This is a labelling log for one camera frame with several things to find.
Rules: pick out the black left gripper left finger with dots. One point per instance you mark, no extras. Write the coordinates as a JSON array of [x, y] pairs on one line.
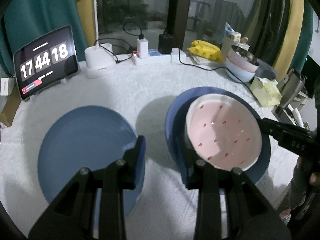
[[123, 174]]

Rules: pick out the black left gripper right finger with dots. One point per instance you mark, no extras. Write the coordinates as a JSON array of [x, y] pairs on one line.
[[197, 174]]

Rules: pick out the pink speckled white bowl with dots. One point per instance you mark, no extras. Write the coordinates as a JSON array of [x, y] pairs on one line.
[[223, 132]]

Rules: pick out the dark blue bowl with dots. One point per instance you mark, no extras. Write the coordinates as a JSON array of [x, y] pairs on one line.
[[175, 123]]

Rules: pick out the right hand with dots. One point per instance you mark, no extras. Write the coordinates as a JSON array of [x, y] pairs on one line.
[[305, 176]]

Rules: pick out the metal stand device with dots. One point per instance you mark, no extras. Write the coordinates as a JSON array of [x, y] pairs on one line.
[[294, 97]]

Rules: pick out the yellow tissue pack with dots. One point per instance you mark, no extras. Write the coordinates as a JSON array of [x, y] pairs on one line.
[[266, 91]]

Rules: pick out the grey cloth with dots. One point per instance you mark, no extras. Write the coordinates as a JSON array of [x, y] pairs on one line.
[[266, 71]]

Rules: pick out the light blue bowl in stack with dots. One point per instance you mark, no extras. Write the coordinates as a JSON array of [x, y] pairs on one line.
[[237, 74]]

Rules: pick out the steel bowl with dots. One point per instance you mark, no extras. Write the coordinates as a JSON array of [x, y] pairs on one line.
[[237, 53]]

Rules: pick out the pink bowl in stack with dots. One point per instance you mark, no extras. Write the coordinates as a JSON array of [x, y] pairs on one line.
[[243, 64]]

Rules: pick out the white desk lamp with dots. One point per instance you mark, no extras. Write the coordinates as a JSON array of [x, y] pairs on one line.
[[99, 58]]

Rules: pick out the white storage basket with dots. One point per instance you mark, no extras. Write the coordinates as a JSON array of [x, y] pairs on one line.
[[234, 38]]

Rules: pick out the white power strip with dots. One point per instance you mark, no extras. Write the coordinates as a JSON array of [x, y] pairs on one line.
[[155, 57]]

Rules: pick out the white charger plug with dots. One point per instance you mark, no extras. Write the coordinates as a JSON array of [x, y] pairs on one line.
[[142, 48]]

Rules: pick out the cardboard box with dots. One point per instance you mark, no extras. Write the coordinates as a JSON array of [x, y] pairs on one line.
[[10, 108]]

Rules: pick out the yellow wet wipes pack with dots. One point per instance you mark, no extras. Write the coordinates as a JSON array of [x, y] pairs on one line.
[[206, 50]]

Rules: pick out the tablet showing clock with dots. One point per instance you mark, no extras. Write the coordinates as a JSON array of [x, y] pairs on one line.
[[45, 61]]

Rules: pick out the black power adapter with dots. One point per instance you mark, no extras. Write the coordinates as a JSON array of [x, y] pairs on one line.
[[165, 43]]

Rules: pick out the small white box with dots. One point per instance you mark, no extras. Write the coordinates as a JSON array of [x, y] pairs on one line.
[[7, 85]]

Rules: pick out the teal curtain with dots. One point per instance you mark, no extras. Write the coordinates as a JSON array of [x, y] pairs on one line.
[[27, 20]]

